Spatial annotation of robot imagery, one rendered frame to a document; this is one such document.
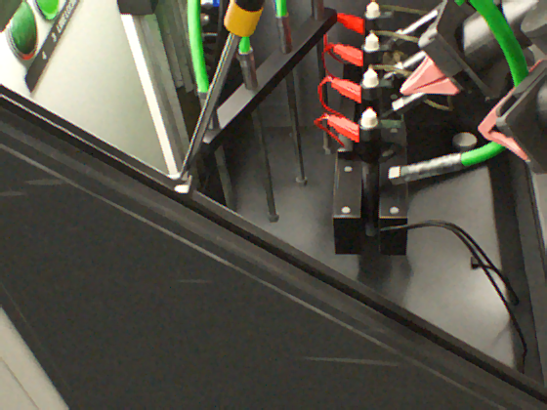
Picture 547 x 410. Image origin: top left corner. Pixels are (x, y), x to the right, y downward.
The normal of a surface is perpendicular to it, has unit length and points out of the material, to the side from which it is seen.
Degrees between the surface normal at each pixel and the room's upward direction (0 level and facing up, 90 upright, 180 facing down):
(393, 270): 0
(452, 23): 46
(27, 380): 90
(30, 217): 90
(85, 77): 90
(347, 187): 0
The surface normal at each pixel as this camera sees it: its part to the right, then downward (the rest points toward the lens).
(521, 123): 0.32, 0.00
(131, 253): -0.11, 0.73
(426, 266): -0.11, -0.68
